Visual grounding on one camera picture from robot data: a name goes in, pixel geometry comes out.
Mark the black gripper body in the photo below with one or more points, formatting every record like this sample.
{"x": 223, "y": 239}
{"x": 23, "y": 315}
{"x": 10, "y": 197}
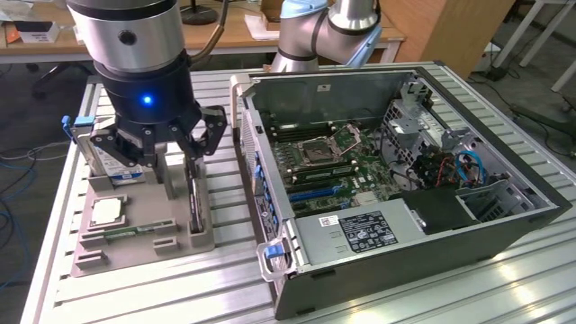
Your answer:
{"x": 149, "y": 101}

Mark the green graphics card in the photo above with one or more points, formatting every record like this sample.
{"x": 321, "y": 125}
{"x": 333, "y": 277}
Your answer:
{"x": 195, "y": 202}

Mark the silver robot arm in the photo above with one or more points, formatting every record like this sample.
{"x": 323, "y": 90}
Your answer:
{"x": 135, "y": 20}

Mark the hard disk with blue carrier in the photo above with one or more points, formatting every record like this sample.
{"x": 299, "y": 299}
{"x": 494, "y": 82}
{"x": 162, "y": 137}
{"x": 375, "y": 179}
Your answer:
{"x": 83, "y": 152}

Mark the silver CPU chip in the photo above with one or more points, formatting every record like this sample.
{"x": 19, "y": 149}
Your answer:
{"x": 107, "y": 211}

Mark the grey parts rack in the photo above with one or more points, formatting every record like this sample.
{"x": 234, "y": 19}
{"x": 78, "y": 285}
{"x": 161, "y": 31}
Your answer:
{"x": 149, "y": 209}

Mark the black office chair base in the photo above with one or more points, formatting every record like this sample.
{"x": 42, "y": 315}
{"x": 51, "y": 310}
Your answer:
{"x": 50, "y": 76}

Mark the green RAM stick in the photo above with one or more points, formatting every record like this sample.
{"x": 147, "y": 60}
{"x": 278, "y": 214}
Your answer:
{"x": 135, "y": 230}

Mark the wooden desk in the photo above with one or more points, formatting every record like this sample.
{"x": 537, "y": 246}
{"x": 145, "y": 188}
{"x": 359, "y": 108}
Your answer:
{"x": 234, "y": 37}

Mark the black round lamp base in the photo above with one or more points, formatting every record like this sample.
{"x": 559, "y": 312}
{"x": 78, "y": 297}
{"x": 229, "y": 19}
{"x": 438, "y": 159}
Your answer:
{"x": 201, "y": 18}

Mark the CPU socket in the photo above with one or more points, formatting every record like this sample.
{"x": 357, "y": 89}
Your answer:
{"x": 318, "y": 152}

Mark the white box with black lid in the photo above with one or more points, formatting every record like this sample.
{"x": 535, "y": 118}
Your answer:
{"x": 38, "y": 35}

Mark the stack of white papers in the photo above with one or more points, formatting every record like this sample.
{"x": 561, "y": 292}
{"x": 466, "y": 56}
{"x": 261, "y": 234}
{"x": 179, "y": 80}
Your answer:
{"x": 261, "y": 32}

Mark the blue expansion slot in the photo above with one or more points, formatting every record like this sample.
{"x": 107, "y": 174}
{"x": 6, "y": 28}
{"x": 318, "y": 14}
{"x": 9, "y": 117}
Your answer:
{"x": 311, "y": 194}

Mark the dark installed RAM stick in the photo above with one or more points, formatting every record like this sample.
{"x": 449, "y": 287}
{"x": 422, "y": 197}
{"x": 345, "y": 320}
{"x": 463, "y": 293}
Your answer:
{"x": 325, "y": 173}

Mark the silver socket cover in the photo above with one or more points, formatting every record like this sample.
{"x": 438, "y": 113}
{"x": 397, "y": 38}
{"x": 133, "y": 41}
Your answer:
{"x": 349, "y": 138}

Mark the brown cardboard box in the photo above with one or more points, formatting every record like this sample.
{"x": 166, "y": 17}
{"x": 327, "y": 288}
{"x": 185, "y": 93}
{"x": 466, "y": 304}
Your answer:
{"x": 270, "y": 10}

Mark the blue case release latch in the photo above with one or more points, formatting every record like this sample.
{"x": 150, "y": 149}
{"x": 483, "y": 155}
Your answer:
{"x": 273, "y": 252}

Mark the grey power supply unit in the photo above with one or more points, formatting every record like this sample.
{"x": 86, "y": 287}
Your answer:
{"x": 315, "y": 243}

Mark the green motherboard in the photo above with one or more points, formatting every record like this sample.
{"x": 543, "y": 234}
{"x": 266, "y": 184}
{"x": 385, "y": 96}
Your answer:
{"x": 374, "y": 175}

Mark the silver chipset heatsink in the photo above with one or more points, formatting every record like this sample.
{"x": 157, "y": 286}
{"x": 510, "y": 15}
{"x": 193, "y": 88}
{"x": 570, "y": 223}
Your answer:
{"x": 369, "y": 199}

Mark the silver metal disk bay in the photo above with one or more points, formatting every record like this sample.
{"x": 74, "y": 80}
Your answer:
{"x": 405, "y": 128}

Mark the black plastic shroud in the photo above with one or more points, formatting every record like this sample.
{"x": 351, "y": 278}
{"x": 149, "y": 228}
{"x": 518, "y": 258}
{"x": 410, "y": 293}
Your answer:
{"x": 441, "y": 209}

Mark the black open PC case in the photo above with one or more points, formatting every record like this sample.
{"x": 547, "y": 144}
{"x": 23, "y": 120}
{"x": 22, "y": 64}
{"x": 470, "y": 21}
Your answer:
{"x": 405, "y": 276}

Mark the wooden cabinet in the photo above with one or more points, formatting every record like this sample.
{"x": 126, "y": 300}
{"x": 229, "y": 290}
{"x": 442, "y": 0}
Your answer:
{"x": 450, "y": 33}

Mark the perforated metal drive cage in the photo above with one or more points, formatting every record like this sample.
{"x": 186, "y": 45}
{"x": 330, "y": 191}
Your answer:
{"x": 491, "y": 202}

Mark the black power adapter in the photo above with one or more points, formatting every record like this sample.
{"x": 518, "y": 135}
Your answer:
{"x": 495, "y": 74}

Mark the black floor stand foot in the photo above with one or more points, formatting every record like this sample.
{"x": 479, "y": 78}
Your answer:
{"x": 549, "y": 118}

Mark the white frame table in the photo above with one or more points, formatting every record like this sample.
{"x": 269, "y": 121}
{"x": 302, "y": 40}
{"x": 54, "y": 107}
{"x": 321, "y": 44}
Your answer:
{"x": 525, "y": 60}

